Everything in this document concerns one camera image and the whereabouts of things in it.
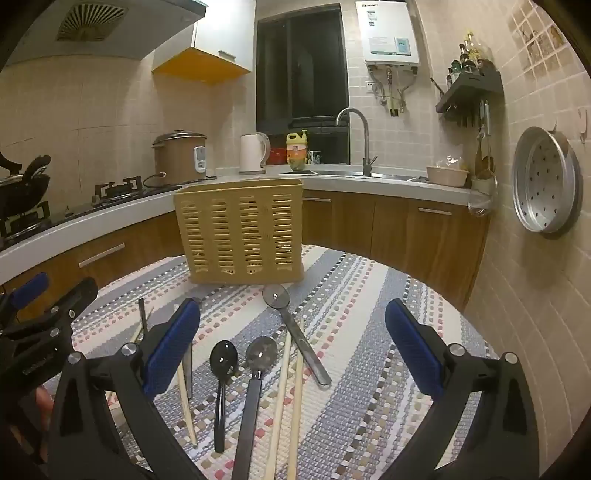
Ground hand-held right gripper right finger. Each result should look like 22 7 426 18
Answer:
382 298 542 480

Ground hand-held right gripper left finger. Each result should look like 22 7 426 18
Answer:
47 298 207 480

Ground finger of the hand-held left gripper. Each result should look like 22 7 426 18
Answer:
0 271 51 325
0 277 99 352

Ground black plastic spoon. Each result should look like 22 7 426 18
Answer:
209 340 239 454

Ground wooden chopstick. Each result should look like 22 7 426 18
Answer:
173 302 199 448
285 316 305 480
264 330 294 480

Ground grey spoon with black handle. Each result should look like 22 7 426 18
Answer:
231 336 279 480

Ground translucent grey plastic spoon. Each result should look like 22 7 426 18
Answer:
262 284 333 387

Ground yellow slotted utensil basket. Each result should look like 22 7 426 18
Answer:
174 179 305 285

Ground striped woven table mat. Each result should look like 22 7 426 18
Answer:
41 244 499 480

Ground black wok with lid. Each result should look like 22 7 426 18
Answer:
0 150 51 217

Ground black gas stove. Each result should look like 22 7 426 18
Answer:
0 174 185 250

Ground kitchen counter with wooden cabinets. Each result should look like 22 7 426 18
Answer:
0 164 497 315

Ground brown rice cooker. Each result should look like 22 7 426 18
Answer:
152 130 208 186

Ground beige bowl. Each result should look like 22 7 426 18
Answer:
426 165 470 188

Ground steel sink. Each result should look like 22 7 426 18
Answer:
279 168 428 182

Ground steel kitchen faucet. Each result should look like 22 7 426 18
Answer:
336 107 378 177

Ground white electric kettle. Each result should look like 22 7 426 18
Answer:
239 132 271 175

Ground white speckled bowl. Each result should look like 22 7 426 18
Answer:
512 126 583 236

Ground yellow detergent bottle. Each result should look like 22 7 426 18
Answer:
286 130 309 171

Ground water heater pipes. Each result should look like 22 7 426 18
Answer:
367 65 419 117

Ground grey range hood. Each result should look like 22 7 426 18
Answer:
0 0 208 70

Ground dark window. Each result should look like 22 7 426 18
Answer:
255 4 350 136

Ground tall condiment bottle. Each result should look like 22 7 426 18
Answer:
465 31 483 75

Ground white water heater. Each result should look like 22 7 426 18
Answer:
355 0 421 66

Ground black wall spice rack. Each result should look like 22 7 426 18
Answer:
435 69 504 127

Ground wall hook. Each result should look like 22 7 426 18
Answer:
575 108 591 144

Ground white and yellow wall cabinet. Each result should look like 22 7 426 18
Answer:
152 0 257 85

